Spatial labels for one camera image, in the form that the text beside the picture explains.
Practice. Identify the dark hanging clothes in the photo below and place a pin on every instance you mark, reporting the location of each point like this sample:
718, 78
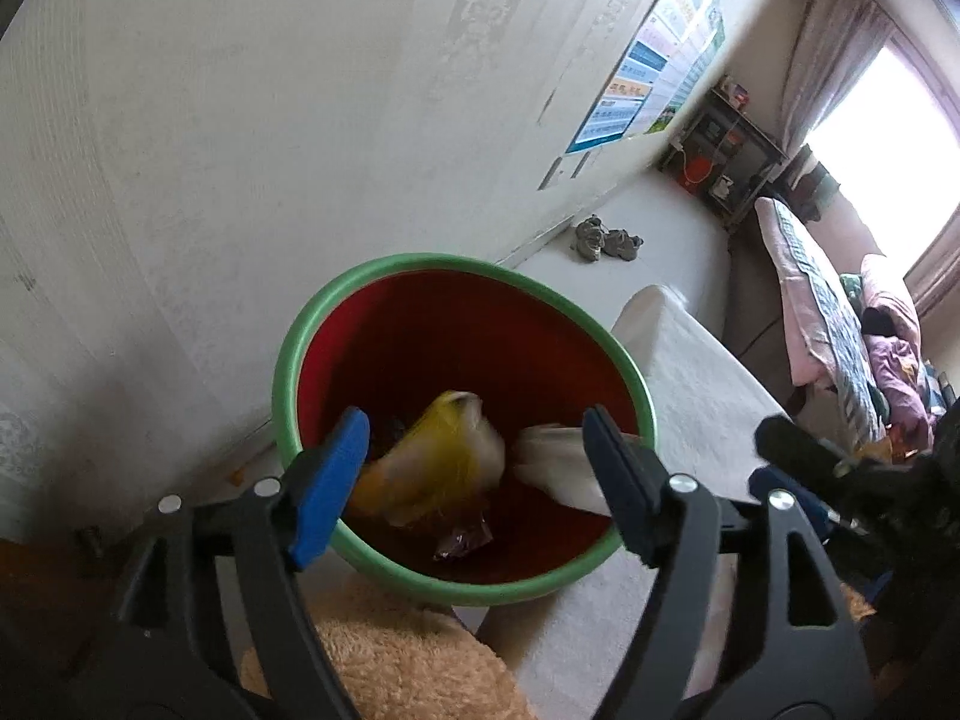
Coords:
814, 184

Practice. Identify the dark shelf unit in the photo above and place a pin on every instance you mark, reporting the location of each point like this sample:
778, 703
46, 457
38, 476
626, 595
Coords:
731, 142

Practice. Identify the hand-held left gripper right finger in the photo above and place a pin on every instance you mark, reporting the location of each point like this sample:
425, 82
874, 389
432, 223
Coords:
616, 484

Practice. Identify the dark foil wrapper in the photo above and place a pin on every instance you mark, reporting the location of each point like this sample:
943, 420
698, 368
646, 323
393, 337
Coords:
461, 540

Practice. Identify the pink pillow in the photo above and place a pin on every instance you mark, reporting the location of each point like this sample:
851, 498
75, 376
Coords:
889, 300

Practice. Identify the patterned pillow on bed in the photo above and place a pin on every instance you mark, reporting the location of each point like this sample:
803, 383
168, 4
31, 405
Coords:
814, 300

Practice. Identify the red bin with green rim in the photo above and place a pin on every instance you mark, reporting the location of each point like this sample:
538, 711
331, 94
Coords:
480, 330

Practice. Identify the colourful wall poster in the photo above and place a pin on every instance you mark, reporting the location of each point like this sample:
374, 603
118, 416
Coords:
660, 45

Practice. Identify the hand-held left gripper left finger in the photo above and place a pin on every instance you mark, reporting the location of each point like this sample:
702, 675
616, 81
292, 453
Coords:
330, 495

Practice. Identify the white packet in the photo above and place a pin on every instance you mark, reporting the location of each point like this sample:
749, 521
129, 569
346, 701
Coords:
559, 465

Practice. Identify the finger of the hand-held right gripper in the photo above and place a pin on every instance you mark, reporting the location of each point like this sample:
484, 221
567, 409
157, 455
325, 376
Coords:
795, 442
814, 499

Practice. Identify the white towel cover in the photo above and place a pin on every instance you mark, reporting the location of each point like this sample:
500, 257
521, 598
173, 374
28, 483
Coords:
690, 375

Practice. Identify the purple cloth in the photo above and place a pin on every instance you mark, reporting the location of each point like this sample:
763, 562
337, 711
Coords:
896, 382

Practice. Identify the bright window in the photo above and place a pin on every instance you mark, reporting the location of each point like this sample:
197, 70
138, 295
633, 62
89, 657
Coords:
892, 165

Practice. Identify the pale purple curtain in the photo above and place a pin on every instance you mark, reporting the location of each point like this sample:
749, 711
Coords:
832, 60

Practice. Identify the orange bucket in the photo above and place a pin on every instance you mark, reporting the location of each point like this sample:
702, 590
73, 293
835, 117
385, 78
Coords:
694, 171

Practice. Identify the yellow snack packet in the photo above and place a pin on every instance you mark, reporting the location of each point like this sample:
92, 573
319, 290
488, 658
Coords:
435, 457

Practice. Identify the beige fluffy cloth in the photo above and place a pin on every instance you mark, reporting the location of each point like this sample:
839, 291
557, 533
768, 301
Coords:
405, 660

